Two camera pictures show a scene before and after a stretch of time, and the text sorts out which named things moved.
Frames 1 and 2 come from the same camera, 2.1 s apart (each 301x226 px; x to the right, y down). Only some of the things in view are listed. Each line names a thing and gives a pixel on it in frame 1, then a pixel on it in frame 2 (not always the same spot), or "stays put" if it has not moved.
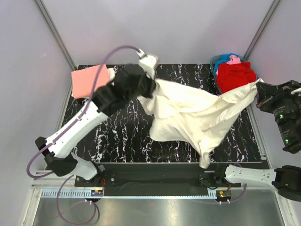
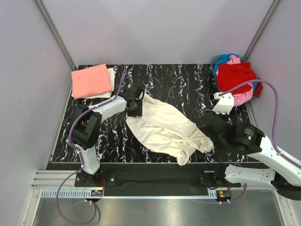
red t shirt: x=230 y=75 stays put
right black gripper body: x=281 y=91 -> x=216 y=143
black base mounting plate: x=160 y=174 stays put
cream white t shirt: x=192 y=117 -> x=168 y=130
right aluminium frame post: x=275 y=4 stays put
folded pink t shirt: x=85 y=80 stays put
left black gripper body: x=146 y=90 -> x=136 y=111
